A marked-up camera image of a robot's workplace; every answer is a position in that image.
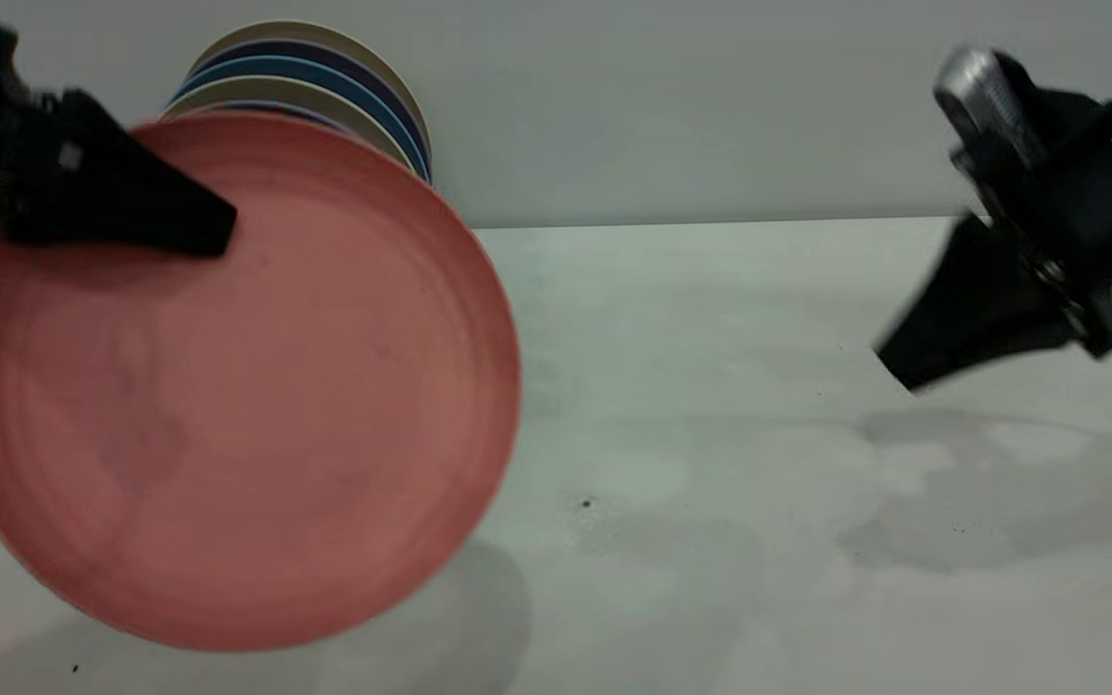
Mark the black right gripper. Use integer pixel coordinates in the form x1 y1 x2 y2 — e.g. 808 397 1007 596
875 85 1112 394

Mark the pink plate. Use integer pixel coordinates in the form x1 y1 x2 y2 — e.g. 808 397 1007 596
0 111 523 653

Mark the dark purple plate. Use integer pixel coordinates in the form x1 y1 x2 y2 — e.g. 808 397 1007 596
199 101 356 133
191 39 432 171

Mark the beige plate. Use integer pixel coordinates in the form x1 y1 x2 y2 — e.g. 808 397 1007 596
187 19 434 165
158 77 418 177

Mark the blue plate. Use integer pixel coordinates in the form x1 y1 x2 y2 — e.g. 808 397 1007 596
170 56 433 184

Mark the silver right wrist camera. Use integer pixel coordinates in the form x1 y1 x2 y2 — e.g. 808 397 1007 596
932 46 1051 171

